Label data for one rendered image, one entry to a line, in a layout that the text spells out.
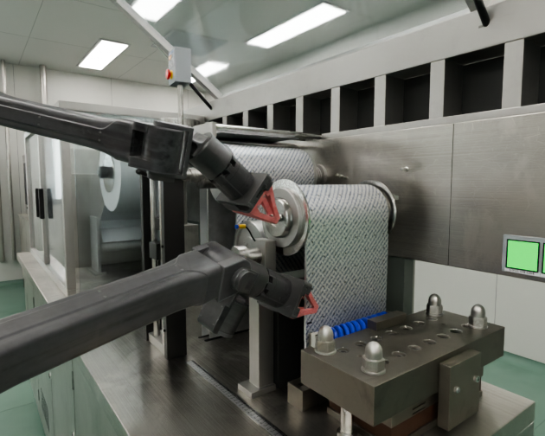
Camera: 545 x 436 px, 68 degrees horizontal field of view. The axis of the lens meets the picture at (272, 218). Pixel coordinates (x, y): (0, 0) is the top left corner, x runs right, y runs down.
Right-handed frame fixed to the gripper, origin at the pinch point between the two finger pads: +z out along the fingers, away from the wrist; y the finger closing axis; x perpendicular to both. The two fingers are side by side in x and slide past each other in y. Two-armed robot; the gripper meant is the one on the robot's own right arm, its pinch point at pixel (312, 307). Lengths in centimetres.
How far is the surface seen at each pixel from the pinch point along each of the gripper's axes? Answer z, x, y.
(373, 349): -2.2, -2.8, 17.1
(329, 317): 4.8, -0.3, 0.3
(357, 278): 8.6, 9.3, 0.3
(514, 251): 20.5, 23.8, 22.5
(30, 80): -56, 137, -558
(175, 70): -28, 48, -59
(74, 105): -41, 34, -103
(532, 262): 21.3, 22.5, 25.6
